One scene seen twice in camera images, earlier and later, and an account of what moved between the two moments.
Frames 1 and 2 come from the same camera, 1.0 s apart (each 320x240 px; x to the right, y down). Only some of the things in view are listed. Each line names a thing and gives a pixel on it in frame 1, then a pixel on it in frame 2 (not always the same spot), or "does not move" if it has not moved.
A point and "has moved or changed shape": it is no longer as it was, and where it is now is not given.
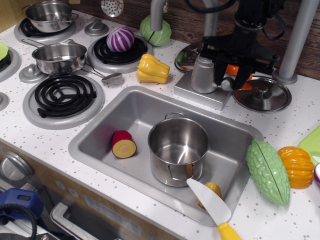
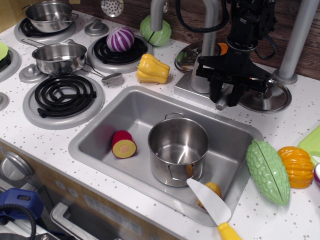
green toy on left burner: x=5 y=58 does not move
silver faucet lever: x=227 y=83 has moved or changed shape
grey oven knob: x=13 y=167 does not move
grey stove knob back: x=97 y=28 does not move
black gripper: x=240 y=45 to x=235 y=66
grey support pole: x=303 y=21 does not move
